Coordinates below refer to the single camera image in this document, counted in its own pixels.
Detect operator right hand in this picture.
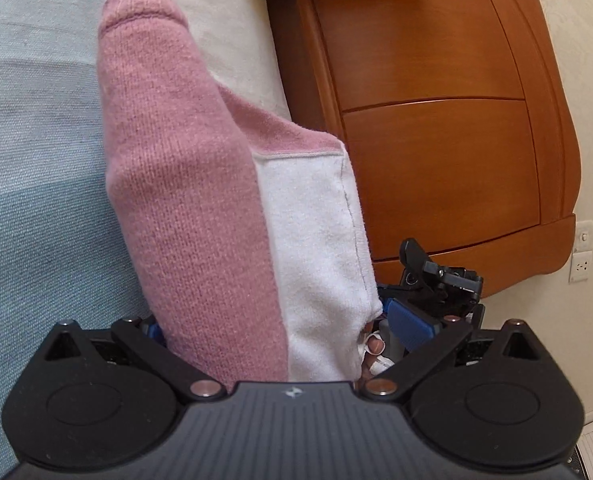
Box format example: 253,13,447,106
355,322,394,389

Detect white wall socket plate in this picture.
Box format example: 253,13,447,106
569,220,593,284

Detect patchwork pastel bed sheet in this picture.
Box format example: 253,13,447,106
0,0,288,477

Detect wooden headboard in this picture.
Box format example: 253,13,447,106
266,0,581,295

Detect pink and white knit sweater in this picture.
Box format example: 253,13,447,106
98,0,382,386

